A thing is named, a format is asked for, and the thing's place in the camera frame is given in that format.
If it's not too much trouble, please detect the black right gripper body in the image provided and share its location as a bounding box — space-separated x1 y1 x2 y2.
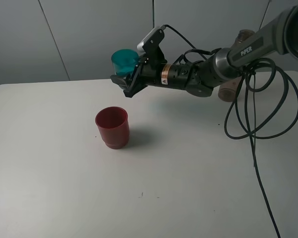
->
129 29 168 94

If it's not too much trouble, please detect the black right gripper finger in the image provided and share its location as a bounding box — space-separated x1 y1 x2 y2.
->
110 74 129 88
123 82 147 97

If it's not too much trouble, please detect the teal translucent plastic cup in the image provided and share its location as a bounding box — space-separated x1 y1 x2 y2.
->
111 49 139 76

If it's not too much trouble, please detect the brown translucent water bottle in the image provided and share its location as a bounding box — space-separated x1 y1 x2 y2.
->
218 29 255 102

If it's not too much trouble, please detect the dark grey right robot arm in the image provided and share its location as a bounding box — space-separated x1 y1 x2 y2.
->
110 5 298 98

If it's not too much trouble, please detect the red plastic cup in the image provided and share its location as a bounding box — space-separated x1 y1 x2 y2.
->
95 107 130 149

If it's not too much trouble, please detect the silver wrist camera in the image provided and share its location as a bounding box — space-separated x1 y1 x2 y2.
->
137 26 164 52

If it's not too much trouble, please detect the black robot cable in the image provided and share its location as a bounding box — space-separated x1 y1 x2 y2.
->
162 24 298 238

